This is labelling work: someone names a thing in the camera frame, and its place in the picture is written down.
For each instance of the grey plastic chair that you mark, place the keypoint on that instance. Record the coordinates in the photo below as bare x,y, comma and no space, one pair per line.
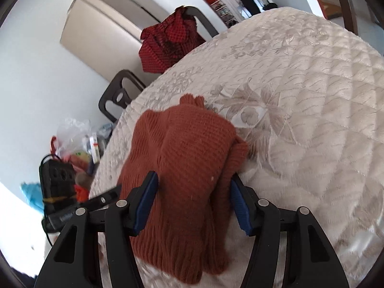
132,78

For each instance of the white quilted table cover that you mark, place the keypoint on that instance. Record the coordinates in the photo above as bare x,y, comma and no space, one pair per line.
300,96

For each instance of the red checked garment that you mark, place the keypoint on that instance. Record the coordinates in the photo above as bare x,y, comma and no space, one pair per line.
168,42

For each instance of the blue cloth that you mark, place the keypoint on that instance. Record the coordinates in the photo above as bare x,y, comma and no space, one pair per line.
31,193

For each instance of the white shoe rack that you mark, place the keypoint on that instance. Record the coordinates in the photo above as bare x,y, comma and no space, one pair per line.
223,9

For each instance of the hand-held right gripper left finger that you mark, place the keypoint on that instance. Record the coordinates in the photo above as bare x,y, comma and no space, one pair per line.
147,204

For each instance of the dark chair under red garment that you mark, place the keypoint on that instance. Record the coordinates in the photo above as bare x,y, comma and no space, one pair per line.
207,21

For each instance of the beige cabinet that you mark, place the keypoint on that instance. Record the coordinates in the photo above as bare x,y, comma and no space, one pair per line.
99,33

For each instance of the clear plastic bag with goods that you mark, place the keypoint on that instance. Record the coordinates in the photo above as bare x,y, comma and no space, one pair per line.
72,132

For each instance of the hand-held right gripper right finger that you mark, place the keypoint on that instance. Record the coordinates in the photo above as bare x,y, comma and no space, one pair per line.
240,207

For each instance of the small black bag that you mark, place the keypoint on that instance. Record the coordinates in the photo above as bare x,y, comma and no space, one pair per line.
270,6

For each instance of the rust knitted sweater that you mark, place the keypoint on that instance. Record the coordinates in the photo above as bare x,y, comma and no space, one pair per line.
186,144

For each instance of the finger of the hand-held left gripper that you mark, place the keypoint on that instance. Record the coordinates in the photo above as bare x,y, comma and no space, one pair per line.
102,199

